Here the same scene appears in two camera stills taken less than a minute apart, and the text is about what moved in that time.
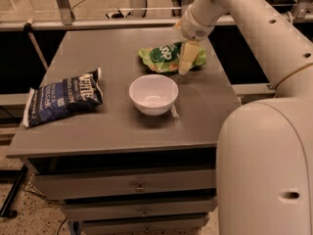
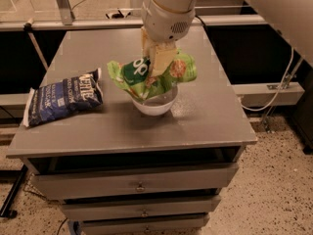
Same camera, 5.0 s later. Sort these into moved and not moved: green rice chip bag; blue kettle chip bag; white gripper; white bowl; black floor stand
Moved: white gripper; green rice chip bag
Not moved: white bowl; blue kettle chip bag; black floor stand
